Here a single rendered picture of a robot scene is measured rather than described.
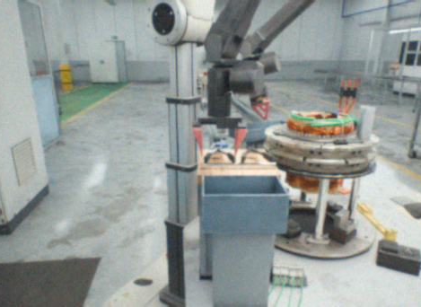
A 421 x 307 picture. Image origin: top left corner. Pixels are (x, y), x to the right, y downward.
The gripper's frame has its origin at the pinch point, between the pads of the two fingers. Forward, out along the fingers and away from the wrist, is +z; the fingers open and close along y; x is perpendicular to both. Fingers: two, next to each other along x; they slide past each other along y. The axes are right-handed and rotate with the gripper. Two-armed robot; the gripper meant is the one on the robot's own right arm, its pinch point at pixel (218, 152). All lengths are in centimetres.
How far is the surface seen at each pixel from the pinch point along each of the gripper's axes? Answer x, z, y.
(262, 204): -19.0, 4.9, 7.1
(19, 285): 85, 108, -111
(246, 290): -17.4, 26.3, 5.0
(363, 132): 9.5, -2.4, 40.6
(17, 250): 123, 109, -133
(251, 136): 36.2, 5.2, 14.9
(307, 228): 15.5, 31.1, 30.6
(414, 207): 25, 29, 72
